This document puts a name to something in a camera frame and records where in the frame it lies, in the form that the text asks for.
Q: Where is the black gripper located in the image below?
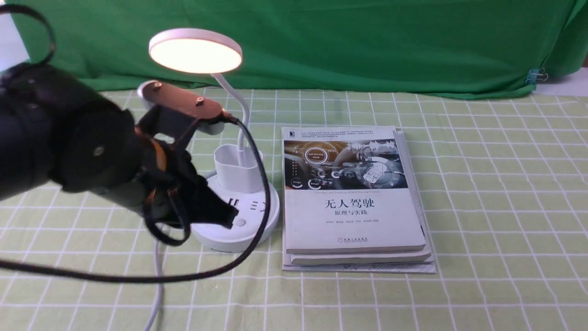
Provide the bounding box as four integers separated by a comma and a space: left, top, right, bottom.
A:
138, 138, 239, 230

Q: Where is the white desk lamp with sockets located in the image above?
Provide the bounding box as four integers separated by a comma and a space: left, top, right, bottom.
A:
148, 28, 280, 253

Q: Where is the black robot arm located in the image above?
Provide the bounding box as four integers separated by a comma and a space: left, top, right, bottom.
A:
0, 63, 238, 228

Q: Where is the top book with Chinese title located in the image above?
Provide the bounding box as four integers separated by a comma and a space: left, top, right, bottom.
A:
281, 126, 426, 255

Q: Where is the bottom thin booklet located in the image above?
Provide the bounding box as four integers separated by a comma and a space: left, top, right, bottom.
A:
282, 131, 437, 274

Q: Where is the green checked tablecloth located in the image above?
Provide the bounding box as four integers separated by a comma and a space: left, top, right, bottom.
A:
0, 90, 588, 331

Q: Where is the green backdrop cloth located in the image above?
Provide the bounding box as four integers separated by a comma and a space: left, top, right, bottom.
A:
16, 0, 587, 100

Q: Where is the teal binder clip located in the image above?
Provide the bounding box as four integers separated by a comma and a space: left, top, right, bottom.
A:
525, 68, 549, 86

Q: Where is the wrist camera with copper plate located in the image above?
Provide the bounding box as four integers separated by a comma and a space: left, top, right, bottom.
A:
136, 80, 226, 149

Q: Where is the white lamp power cable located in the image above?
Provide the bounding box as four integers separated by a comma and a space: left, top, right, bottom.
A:
143, 170, 218, 331

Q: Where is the black camera cable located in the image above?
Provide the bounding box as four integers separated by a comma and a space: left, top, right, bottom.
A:
0, 4, 271, 284

